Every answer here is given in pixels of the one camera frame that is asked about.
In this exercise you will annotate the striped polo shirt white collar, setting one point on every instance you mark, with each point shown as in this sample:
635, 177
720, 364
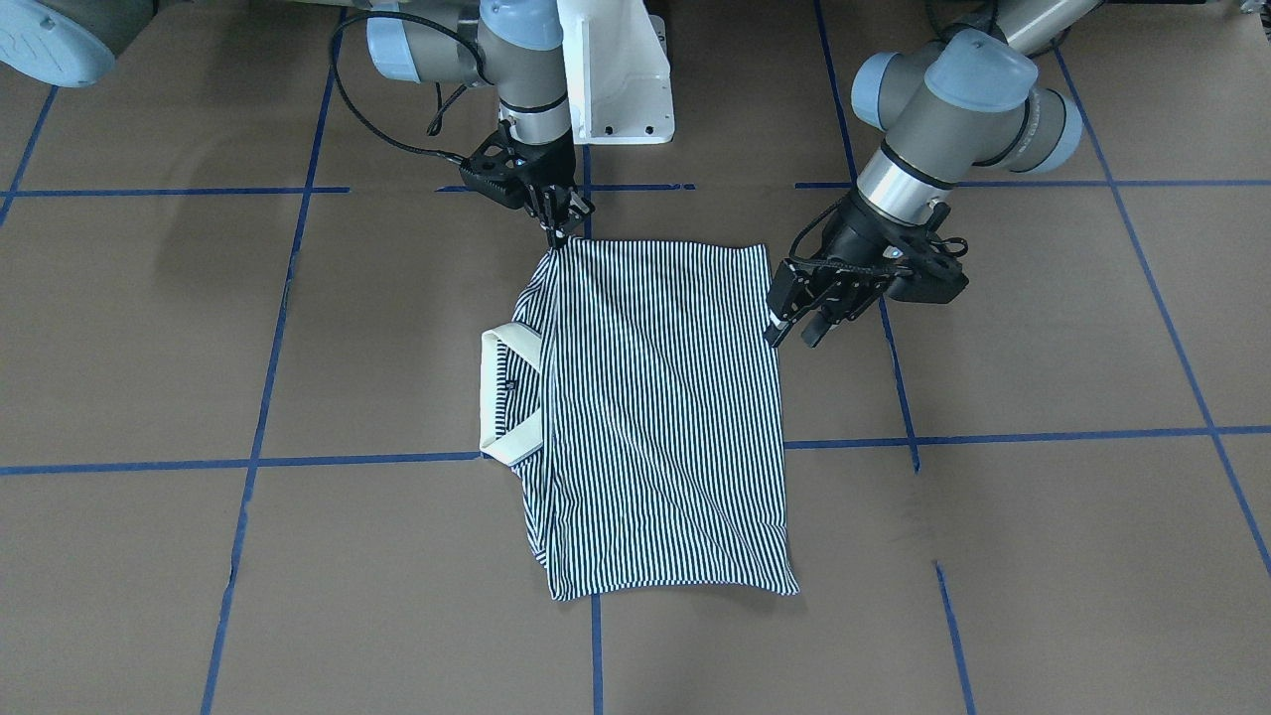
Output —
634, 395

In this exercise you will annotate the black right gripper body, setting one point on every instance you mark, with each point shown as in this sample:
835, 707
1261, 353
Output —
556, 171

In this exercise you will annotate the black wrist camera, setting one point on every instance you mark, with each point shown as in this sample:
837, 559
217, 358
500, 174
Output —
500, 168
931, 272

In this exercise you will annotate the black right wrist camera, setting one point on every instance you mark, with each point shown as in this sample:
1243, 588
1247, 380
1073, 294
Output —
500, 168

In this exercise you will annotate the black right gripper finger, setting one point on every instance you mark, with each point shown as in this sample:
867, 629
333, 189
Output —
560, 212

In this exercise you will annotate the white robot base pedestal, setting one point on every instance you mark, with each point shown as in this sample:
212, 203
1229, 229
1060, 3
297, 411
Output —
618, 74

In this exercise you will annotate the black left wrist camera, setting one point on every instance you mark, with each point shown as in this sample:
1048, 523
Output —
931, 272

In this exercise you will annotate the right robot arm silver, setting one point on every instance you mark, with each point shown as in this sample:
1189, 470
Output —
515, 47

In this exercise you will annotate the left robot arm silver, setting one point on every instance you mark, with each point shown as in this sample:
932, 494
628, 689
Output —
969, 99

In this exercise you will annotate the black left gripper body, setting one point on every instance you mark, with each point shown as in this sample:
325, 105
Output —
847, 235

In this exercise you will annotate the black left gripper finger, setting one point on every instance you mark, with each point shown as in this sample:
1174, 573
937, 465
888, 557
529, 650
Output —
822, 292

